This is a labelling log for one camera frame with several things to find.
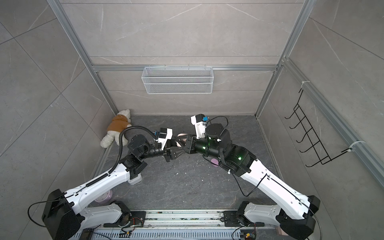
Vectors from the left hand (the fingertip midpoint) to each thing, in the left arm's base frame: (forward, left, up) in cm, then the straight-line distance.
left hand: (187, 142), depth 61 cm
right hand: (0, +4, +3) cm, 5 cm away
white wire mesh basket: (+56, +6, -6) cm, 57 cm away
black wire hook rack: (-7, -54, -1) cm, 55 cm away
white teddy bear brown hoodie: (+40, +50, -29) cm, 70 cm away
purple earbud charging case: (+8, -16, -34) cm, 39 cm away
